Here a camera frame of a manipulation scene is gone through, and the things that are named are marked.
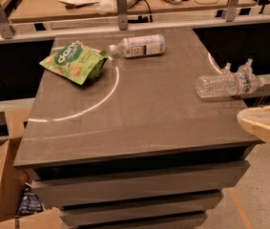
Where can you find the clear plastic water bottle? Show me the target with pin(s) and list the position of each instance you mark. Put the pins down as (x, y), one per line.
(227, 84)

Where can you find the white labelled bottle lying down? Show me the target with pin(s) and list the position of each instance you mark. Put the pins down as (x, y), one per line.
(139, 46)

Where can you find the cardboard box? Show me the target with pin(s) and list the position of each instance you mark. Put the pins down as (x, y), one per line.
(12, 181)

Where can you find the wooden desk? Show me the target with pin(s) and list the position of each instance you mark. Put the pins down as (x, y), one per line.
(50, 10)

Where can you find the green snack bag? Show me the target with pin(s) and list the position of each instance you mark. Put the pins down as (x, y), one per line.
(76, 62)

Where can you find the small sanitizer bottle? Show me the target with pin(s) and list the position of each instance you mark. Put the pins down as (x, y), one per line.
(227, 68)
(247, 67)

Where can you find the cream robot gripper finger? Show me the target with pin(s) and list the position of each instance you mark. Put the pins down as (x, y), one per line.
(256, 121)

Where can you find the metal rail bracket middle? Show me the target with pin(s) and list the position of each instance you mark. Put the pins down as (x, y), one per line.
(122, 14)

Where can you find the small sanitizer bottle right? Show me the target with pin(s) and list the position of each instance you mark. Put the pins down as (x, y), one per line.
(247, 67)

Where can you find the metal rail bracket right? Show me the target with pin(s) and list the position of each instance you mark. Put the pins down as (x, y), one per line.
(230, 13)

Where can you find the dark blue snack bag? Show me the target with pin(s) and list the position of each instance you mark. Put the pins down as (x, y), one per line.
(30, 203)

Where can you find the small sanitizer bottle left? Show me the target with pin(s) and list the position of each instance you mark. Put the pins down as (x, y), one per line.
(227, 68)

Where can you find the metal rail bracket left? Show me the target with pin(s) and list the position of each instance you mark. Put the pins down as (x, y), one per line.
(6, 29)

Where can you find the grey drawer cabinet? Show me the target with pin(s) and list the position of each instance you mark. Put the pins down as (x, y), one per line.
(136, 149)

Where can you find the metal rail bracket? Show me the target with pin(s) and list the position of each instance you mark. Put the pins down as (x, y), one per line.
(122, 14)
(230, 13)
(6, 29)

